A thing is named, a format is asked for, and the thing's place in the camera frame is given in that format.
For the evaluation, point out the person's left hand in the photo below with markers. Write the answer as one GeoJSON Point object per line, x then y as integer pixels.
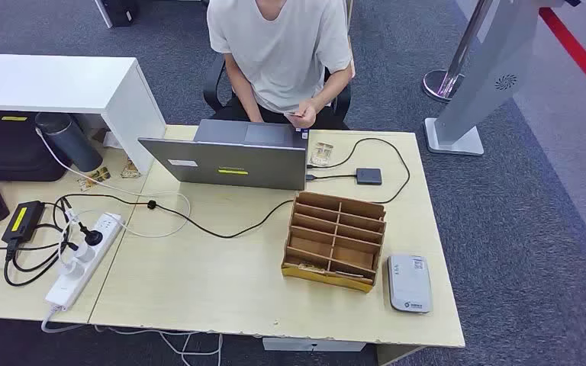
{"type": "Point", "coordinates": [308, 112]}

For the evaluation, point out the person's right forearm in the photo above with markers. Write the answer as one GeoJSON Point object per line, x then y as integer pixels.
{"type": "Point", "coordinates": [242, 91]}

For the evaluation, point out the person's left forearm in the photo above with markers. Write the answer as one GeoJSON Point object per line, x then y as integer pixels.
{"type": "Point", "coordinates": [333, 86]}

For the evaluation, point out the stack of key cards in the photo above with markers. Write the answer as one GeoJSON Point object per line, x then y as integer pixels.
{"type": "Point", "coordinates": [322, 153]}

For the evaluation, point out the person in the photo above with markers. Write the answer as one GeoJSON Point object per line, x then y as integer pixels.
{"type": "Point", "coordinates": [283, 50]}

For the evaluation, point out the small black card reader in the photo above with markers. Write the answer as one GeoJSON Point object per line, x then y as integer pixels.
{"type": "Point", "coordinates": [369, 176]}

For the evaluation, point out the wooden card organizer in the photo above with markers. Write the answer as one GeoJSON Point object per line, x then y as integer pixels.
{"type": "Point", "coordinates": [333, 237]}

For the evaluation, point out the loose yellow key card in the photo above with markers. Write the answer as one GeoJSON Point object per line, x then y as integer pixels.
{"type": "Point", "coordinates": [130, 171]}
{"type": "Point", "coordinates": [93, 178]}

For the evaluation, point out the white card reader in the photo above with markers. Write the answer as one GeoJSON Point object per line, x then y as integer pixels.
{"type": "Point", "coordinates": [409, 283]}

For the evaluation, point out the grey laptop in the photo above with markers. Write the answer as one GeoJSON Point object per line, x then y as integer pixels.
{"type": "Point", "coordinates": [232, 161]}

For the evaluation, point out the black office chair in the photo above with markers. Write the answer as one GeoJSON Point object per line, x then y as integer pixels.
{"type": "Point", "coordinates": [212, 86]}

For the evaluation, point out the grey kiosk stand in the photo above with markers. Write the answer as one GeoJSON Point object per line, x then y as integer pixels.
{"type": "Point", "coordinates": [495, 65]}

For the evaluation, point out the black computer tower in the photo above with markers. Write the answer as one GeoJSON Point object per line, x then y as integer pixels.
{"type": "Point", "coordinates": [118, 11]}

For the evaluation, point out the dark grey bottle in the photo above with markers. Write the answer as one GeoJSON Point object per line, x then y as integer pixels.
{"type": "Point", "coordinates": [70, 141]}

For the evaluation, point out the black plug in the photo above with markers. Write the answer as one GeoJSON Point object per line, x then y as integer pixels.
{"type": "Point", "coordinates": [92, 236]}

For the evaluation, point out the white plug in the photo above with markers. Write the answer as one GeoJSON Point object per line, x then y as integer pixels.
{"type": "Point", "coordinates": [85, 252]}
{"type": "Point", "coordinates": [72, 270]}

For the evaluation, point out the white desk shelf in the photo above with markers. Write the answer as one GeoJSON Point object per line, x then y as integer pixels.
{"type": "Point", "coordinates": [45, 83]}

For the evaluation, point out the white power strip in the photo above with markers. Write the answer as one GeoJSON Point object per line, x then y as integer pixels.
{"type": "Point", "coordinates": [70, 288]}

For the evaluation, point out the black bag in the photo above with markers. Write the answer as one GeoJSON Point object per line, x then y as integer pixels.
{"type": "Point", "coordinates": [5, 146]}

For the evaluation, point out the black power adapter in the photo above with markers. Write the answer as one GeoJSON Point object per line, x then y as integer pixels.
{"type": "Point", "coordinates": [22, 222]}

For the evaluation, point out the chrome stanchion post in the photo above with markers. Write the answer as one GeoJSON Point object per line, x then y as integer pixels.
{"type": "Point", "coordinates": [442, 83]}

